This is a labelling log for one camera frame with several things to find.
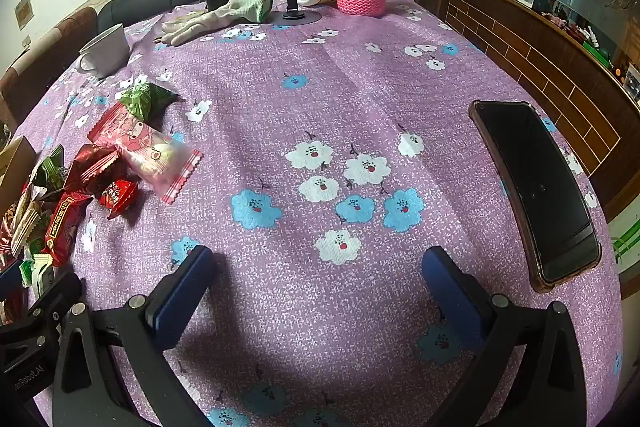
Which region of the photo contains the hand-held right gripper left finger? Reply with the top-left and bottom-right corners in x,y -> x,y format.
52,245 -> 217,427

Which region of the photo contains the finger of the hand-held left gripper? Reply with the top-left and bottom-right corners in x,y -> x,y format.
0,264 -> 26,295
0,273 -> 84,349

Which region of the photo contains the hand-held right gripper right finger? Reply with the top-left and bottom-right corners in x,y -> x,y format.
421,246 -> 587,427

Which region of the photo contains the green white snack packet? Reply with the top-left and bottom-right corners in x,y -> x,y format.
20,252 -> 55,299

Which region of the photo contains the pile of assorted snacks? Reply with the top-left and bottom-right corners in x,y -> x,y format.
0,184 -> 53,327

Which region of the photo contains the red long snack bar packet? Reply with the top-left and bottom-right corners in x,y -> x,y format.
44,191 -> 95,268

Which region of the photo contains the cardboard box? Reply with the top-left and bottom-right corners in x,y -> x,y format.
0,136 -> 39,214

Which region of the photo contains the small red candy packet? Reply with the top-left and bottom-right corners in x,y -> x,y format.
98,179 -> 140,221

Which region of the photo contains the green foil snack packet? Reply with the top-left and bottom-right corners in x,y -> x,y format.
30,146 -> 66,200

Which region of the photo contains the dark red foil packet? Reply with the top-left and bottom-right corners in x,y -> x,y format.
64,144 -> 119,196

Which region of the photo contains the black smartphone in clear case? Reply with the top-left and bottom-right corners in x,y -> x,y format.
468,99 -> 602,293

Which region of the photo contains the pink character snack packet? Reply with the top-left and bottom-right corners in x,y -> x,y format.
87,102 -> 204,206

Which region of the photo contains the green white box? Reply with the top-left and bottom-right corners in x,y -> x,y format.
607,207 -> 640,269

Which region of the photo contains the green leaf-print snack packet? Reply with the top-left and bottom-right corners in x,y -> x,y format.
116,83 -> 181,120

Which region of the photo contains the purple floral tablecloth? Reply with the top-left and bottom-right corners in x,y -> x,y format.
15,0 -> 626,427

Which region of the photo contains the brown fabric sofa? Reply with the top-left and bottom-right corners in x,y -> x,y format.
0,7 -> 99,124

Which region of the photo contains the white mug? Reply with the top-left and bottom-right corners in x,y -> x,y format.
76,23 -> 132,79

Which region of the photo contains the wooden partition cabinet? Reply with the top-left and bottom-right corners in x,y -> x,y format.
415,0 -> 640,218

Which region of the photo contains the white glove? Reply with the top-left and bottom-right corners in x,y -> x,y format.
152,0 -> 274,46

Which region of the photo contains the yellowed wall plate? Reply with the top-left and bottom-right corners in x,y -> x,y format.
14,0 -> 34,30

